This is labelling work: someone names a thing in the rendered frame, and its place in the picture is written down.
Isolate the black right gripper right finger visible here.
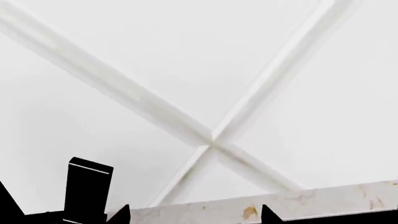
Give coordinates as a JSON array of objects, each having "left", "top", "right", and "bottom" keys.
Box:
[{"left": 261, "top": 203, "right": 283, "bottom": 224}]

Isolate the black angular faucet handle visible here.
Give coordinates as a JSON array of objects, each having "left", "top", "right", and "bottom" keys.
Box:
[{"left": 0, "top": 180, "right": 26, "bottom": 224}]

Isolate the black square sink faucet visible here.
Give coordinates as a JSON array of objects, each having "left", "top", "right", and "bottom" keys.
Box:
[{"left": 63, "top": 156, "right": 114, "bottom": 224}]

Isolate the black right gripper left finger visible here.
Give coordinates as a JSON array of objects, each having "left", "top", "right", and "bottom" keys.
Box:
[{"left": 107, "top": 203, "right": 131, "bottom": 224}]

